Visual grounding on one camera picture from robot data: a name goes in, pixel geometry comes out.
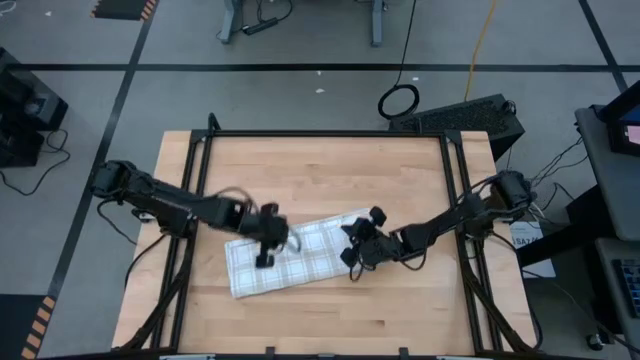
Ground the black mat with orange stripes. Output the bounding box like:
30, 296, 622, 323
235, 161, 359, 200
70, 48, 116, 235
0, 293, 57, 360
89, 0, 159, 22

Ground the black keyboard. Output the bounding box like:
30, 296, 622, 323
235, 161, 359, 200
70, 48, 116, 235
612, 257, 640, 321

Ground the black metal table frame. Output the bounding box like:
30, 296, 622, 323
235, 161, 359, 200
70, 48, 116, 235
118, 112, 544, 354

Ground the black floor equipment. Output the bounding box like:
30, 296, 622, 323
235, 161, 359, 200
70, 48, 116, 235
0, 47, 70, 169

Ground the white printed paper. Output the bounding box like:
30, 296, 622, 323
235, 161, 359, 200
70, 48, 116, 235
509, 219, 557, 279

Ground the black power strip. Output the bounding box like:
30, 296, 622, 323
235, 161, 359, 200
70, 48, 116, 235
242, 17, 280, 36

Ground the white beige plaid towel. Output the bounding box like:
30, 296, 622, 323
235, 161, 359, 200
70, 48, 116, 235
223, 207, 374, 300

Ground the yellow hanging cable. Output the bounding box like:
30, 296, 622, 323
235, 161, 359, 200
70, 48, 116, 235
463, 0, 499, 103

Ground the grey side table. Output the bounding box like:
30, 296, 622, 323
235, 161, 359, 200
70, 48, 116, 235
593, 237, 640, 351
574, 104, 640, 242

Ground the black hanging cable with coil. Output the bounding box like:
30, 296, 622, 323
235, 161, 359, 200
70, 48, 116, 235
377, 0, 421, 120

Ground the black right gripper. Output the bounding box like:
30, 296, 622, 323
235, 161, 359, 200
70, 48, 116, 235
339, 206, 405, 269

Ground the black laptop screen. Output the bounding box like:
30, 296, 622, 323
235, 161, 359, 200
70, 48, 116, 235
598, 79, 640, 157

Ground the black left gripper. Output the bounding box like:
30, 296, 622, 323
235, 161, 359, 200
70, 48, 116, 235
238, 202, 291, 269

